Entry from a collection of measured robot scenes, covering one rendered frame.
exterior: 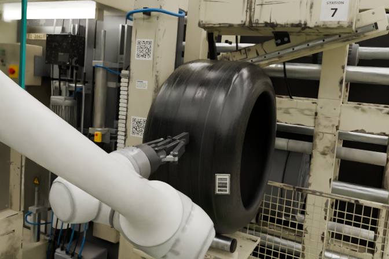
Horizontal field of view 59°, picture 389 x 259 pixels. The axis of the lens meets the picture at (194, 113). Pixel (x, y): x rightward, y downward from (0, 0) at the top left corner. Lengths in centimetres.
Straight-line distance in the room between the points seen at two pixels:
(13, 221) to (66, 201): 79
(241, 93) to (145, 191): 60
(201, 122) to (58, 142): 60
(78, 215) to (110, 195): 17
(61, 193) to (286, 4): 107
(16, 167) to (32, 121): 97
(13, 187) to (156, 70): 66
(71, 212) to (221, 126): 49
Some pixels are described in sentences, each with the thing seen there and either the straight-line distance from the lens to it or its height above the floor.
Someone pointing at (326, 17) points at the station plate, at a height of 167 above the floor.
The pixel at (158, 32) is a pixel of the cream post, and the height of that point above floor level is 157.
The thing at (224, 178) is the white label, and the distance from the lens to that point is 97.
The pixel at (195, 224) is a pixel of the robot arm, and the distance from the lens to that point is 57.
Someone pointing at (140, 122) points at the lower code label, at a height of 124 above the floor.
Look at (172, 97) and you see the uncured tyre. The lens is 105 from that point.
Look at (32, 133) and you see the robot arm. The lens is 42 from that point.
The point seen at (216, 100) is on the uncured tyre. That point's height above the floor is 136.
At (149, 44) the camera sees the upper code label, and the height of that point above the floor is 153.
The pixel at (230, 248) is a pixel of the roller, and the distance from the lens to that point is 117.
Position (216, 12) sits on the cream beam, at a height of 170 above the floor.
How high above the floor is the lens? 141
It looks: 6 degrees down
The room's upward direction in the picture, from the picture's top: 5 degrees clockwise
